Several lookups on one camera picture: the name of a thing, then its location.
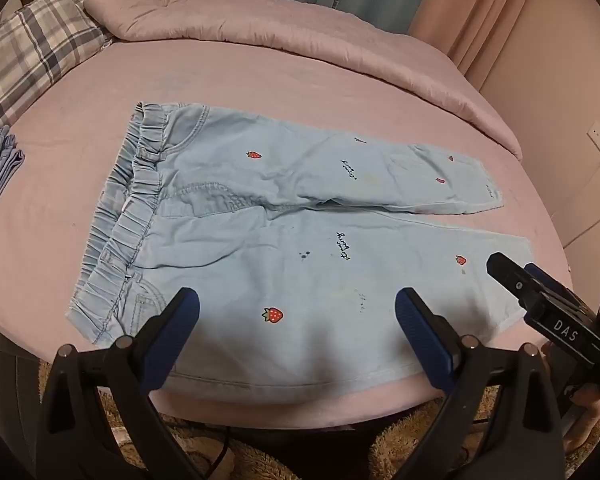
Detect pink quilt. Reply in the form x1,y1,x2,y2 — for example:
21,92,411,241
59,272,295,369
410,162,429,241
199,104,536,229
82,0,525,162

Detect person's right hand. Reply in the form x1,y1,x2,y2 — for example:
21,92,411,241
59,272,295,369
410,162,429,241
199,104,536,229
569,385,600,412

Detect black cable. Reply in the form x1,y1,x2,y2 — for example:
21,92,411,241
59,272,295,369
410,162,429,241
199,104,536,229
167,417,243,468

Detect pink curtain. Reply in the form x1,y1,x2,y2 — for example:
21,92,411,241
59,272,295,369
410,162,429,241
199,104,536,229
407,0,538,73

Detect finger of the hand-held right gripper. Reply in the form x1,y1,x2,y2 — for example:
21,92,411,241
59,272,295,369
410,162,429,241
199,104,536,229
524,262,600,321
486,252,600,361

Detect beige fluffy rug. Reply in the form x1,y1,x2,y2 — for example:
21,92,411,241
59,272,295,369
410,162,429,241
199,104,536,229
37,360,600,480

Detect pink bed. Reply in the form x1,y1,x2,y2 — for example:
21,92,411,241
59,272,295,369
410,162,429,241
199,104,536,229
0,35,573,431

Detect plaid pillow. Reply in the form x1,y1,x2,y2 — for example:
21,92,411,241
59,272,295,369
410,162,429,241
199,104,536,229
0,0,116,131

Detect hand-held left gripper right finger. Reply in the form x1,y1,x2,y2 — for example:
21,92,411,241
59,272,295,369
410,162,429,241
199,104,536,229
395,287,566,480

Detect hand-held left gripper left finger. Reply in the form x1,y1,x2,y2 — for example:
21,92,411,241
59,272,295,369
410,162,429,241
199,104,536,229
35,287,201,480

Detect light blue strawberry print pants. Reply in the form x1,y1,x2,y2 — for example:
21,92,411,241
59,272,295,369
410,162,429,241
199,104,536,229
66,101,532,395

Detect white cable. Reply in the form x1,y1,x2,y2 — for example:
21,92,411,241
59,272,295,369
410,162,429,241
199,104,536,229
564,157,600,250

